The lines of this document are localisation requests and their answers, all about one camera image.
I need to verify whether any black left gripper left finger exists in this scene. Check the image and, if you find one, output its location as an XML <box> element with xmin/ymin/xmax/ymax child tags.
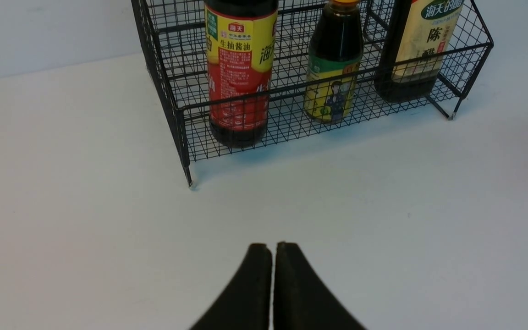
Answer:
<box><xmin>191</xmin><ymin>243</ymin><xmax>273</xmax><ymax>330</ymax></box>

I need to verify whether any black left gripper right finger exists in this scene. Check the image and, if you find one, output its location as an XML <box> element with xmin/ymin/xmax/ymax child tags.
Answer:
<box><xmin>273</xmin><ymin>242</ymin><xmax>365</xmax><ymax>330</ymax></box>

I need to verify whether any small bottle orange cap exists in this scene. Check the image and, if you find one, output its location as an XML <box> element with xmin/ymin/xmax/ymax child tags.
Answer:
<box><xmin>303</xmin><ymin>0</ymin><xmax>364</xmax><ymax>125</ymax></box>

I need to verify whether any soy sauce bottle red label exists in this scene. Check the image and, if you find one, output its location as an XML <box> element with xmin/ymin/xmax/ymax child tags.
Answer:
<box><xmin>204</xmin><ymin>0</ymin><xmax>279</xmax><ymax>148</ymax></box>

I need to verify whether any vinegar bottle gold cap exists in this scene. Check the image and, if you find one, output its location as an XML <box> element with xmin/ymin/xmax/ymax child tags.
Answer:
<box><xmin>374</xmin><ymin>0</ymin><xmax>464</xmax><ymax>103</ymax></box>

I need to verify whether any black wire mesh rack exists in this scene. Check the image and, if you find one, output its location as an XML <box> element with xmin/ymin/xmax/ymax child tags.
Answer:
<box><xmin>131</xmin><ymin>0</ymin><xmax>494</xmax><ymax>188</ymax></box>

